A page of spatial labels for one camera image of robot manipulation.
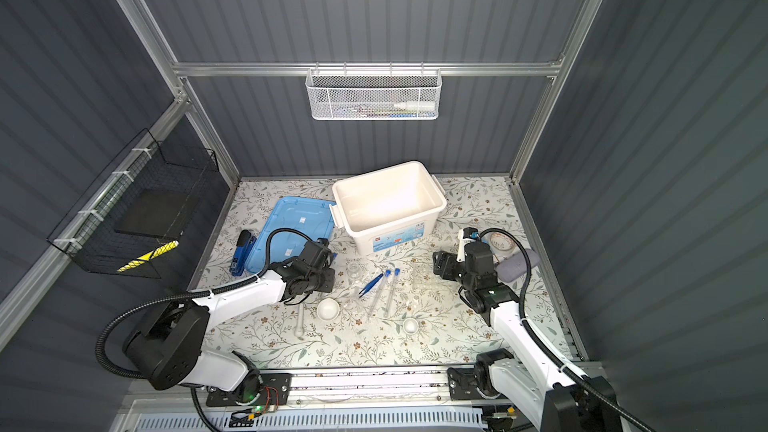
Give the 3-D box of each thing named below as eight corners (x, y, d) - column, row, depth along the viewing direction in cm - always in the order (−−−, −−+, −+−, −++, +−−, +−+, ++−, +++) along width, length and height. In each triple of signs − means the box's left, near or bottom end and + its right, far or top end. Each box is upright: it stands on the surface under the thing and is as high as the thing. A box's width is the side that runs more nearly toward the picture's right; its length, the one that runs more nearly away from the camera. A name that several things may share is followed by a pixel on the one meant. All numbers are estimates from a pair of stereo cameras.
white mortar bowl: (316, 320, 86) (315, 318, 85) (319, 301, 90) (318, 298, 89) (338, 320, 86) (337, 317, 85) (340, 301, 90) (339, 298, 89)
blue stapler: (231, 276, 96) (224, 269, 92) (246, 237, 105) (240, 229, 102) (244, 276, 96) (238, 269, 92) (258, 237, 105) (253, 229, 102)
